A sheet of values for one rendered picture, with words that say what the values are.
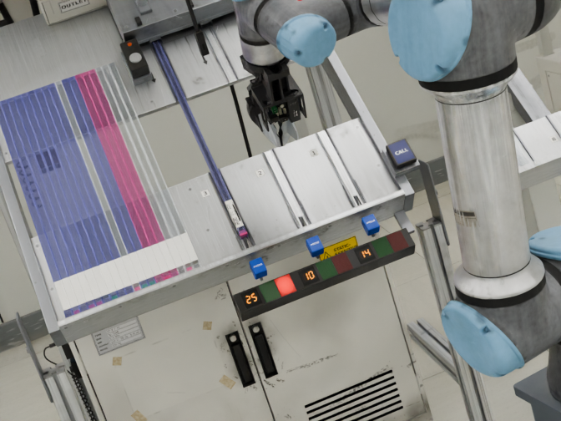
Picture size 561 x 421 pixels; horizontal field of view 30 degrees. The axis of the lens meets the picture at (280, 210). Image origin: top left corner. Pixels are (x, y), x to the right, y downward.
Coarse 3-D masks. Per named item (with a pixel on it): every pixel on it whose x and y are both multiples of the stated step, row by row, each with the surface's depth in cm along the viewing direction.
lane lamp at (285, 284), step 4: (284, 276) 187; (288, 276) 187; (276, 280) 186; (280, 280) 186; (284, 280) 186; (288, 280) 186; (276, 284) 186; (280, 284) 186; (284, 284) 186; (288, 284) 186; (292, 284) 186; (280, 288) 186; (284, 288) 185; (288, 288) 185; (292, 288) 185; (280, 292) 185; (284, 292) 185; (288, 292) 185
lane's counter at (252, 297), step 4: (244, 292) 185; (248, 292) 185; (252, 292) 185; (256, 292) 185; (244, 296) 185; (248, 296) 185; (252, 296) 185; (256, 296) 185; (244, 300) 185; (248, 300) 185; (252, 300) 185; (256, 300) 185; (260, 300) 185; (248, 304) 184; (252, 304) 184; (256, 304) 184
